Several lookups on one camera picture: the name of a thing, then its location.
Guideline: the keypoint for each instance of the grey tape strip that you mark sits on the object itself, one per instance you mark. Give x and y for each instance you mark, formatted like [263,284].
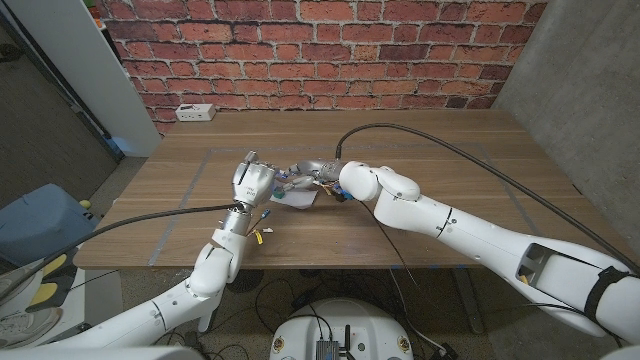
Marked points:
[489,155]
[197,175]

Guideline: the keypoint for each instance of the grey white sneaker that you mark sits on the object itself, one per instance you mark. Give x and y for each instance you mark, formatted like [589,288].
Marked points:
[30,327]
[10,285]

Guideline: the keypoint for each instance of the small yellow green ball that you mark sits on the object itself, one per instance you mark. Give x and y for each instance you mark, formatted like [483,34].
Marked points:
[85,204]

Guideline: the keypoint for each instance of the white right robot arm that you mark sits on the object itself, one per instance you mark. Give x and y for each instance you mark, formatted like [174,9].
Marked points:
[475,235]

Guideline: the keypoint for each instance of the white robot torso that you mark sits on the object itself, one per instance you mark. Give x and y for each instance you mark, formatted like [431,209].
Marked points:
[340,320]

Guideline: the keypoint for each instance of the black yellow foot pedal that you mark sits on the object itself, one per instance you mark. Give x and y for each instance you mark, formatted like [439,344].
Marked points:
[54,262]

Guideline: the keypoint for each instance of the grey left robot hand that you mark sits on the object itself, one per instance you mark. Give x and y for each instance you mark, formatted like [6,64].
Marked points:
[252,182]

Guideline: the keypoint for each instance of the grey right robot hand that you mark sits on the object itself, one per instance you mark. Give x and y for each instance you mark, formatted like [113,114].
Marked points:
[320,170]

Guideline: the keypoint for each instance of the small green block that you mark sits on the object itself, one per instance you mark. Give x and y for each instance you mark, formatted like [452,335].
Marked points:
[278,194]

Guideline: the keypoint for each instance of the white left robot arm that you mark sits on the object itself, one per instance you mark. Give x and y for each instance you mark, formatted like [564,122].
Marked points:
[165,310]

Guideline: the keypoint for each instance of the white table leg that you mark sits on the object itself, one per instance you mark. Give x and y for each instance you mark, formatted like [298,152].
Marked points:
[204,322]

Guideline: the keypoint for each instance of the white upright panel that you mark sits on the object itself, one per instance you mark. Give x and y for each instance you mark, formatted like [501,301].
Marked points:
[75,50]

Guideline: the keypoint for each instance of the grey table leg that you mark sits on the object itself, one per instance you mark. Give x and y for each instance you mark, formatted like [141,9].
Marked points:
[470,300]

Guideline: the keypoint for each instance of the white power strip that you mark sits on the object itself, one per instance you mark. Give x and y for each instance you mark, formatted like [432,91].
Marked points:
[195,112]

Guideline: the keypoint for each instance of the red brick printed backdrop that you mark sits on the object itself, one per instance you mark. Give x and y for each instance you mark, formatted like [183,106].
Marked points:
[350,50]

